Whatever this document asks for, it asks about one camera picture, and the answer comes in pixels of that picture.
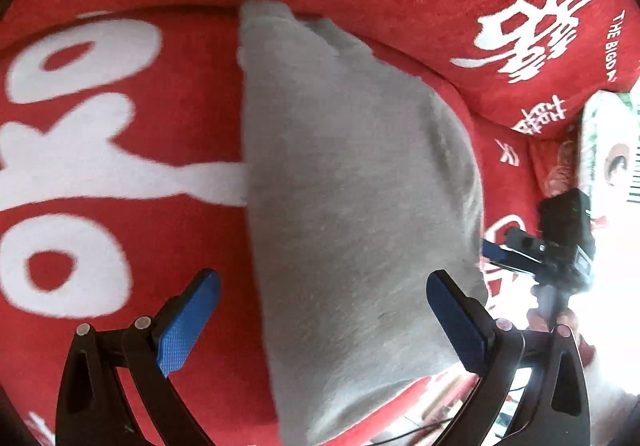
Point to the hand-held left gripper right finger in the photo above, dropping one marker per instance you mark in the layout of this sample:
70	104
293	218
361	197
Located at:
457	321

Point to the red patterned pillow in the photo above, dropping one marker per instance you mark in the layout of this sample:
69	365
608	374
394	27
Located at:
555	171

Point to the white patterned cushion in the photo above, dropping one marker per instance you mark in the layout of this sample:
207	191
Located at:
605	136

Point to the grey knit sweater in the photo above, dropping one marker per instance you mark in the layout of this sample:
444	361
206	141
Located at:
350	176

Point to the red printed sofa seat cover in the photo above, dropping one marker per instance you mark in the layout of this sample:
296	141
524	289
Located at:
200	76

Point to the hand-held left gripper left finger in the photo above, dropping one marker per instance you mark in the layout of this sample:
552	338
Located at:
187	326

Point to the person's right hand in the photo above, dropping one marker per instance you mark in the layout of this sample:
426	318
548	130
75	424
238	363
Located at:
535	323

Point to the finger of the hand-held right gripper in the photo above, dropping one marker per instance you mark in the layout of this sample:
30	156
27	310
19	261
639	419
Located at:
500	253

